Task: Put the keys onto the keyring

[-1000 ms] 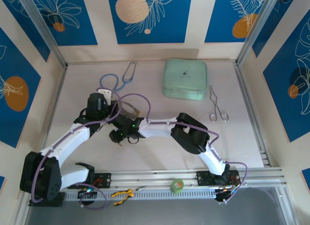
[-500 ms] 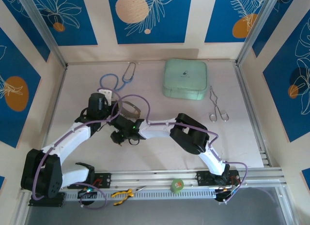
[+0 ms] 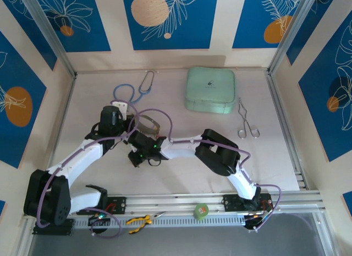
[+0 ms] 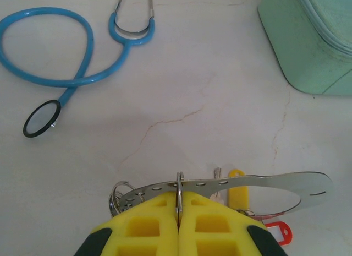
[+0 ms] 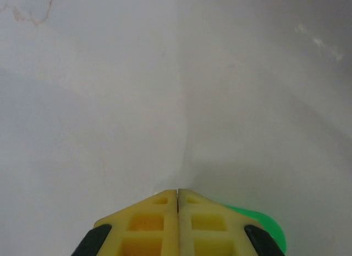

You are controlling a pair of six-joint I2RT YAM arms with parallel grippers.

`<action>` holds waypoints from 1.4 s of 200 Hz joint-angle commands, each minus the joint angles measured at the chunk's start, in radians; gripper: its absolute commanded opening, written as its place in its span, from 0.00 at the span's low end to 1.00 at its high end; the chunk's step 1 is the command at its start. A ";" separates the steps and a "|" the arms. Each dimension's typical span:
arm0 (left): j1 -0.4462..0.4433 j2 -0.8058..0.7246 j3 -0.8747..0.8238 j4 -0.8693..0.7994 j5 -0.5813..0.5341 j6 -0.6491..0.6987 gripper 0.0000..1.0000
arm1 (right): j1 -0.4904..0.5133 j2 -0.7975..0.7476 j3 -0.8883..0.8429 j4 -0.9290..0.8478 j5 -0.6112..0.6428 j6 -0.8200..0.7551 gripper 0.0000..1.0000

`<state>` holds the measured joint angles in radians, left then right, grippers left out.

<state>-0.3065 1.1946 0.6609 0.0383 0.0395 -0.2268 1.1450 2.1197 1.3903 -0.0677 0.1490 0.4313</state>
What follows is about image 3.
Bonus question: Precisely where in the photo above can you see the yellow handled pliers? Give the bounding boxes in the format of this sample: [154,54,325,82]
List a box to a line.
[125,211,167,235]

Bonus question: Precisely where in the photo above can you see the mint green zip pouch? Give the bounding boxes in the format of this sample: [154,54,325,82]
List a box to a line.
[183,66,238,115]

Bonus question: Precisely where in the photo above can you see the green tape roll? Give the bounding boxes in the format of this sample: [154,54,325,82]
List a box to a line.
[193,203,210,220]

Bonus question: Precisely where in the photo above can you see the aluminium left frame post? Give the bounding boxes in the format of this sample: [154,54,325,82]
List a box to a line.
[19,0,78,78]

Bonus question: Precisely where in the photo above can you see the aluminium side rail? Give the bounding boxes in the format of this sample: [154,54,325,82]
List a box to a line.
[265,70,307,191]

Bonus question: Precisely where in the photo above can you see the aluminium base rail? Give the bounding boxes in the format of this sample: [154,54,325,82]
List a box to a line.
[23,194,322,220]

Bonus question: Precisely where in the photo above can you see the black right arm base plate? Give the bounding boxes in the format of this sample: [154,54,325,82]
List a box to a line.
[221,194,273,213]

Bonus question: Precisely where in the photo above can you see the black rectangular block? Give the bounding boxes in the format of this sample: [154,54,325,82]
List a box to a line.
[32,219,75,236]

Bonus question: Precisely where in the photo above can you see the white slotted cable duct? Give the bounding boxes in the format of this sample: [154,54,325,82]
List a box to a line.
[74,214,245,229]

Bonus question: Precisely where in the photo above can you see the aluminium frame post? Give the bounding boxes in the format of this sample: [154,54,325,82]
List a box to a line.
[268,0,321,75]
[19,0,78,78]

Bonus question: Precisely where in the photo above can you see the aluminium right frame post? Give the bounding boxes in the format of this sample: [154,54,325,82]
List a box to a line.
[268,0,321,75]

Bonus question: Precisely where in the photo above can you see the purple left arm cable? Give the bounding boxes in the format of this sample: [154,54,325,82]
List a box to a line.
[35,100,138,239]

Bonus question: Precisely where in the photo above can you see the blue stethoscope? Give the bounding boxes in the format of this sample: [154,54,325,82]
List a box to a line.
[113,70,156,104]

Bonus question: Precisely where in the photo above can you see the silver wire tongs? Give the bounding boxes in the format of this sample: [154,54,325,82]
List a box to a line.
[236,97,261,139]

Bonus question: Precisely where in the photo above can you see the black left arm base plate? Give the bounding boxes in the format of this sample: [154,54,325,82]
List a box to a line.
[76,195,128,215]

